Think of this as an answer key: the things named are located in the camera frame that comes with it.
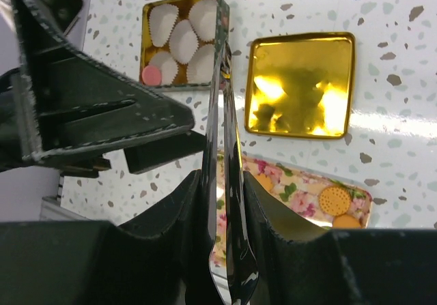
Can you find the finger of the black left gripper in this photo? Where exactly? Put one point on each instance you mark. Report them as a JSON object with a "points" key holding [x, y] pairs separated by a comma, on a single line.
{"points": [[143, 158]]}

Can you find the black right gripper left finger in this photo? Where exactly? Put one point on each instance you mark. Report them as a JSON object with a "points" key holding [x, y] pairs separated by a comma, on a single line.
{"points": [[147, 260]]}

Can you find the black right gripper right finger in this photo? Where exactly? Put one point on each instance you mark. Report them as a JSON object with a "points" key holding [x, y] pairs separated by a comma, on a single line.
{"points": [[302, 263]]}

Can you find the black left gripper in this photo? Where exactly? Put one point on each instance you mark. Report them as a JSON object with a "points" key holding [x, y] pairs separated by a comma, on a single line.
{"points": [[60, 105]]}

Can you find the tan dotted round cookie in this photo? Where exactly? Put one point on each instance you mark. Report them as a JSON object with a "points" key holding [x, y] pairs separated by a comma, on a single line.
{"points": [[334, 201]]}

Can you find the silver metal tongs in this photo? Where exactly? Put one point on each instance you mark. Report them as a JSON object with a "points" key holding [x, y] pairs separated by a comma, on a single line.
{"points": [[241, 267]]}

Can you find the pink round cookie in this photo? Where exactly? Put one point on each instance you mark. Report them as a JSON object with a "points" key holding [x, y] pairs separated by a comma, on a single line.
{"points": [[151, 75]]}

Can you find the orange round cookie right edge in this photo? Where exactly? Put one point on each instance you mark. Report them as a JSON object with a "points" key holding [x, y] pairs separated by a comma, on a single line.
{"points": [[346, 221]]}

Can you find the floral serving tray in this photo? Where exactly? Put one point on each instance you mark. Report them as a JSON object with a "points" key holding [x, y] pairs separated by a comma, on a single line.
{"points": [[299, 191]]}

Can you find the white paper cup bottom left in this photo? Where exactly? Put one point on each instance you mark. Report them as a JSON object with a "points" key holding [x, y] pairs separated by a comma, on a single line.
{"points": [[167, 66]]}

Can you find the white paper cup bottom right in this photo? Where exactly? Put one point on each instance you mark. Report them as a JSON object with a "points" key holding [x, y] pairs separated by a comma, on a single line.
{"points": [[200, 67]]}

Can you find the orange round cookie top right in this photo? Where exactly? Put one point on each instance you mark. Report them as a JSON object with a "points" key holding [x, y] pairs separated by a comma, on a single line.
{"points": [[265, 181]]}

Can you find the white paper cup centre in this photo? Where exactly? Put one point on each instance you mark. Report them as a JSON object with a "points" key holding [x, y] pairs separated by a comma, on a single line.
{"points": [[183, 42]]}

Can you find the floral cookie tin box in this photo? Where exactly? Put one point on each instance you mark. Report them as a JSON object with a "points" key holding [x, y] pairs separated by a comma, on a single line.
{"points": [[148, 50]]}

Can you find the white paper cup top right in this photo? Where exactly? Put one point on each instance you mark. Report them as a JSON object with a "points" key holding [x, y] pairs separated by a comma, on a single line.
{"points": [[202, 17]]}

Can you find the gold tin lid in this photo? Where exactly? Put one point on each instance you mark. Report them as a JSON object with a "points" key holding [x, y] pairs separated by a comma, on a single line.
{"points": [[301, 85]]}

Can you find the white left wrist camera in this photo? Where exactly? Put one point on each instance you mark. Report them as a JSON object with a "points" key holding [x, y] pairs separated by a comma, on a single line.
{"points": [[65, 12]]}

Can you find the aluminium front rail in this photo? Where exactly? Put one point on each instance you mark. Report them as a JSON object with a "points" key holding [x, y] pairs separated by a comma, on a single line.
{"points": [[51, 208]]}

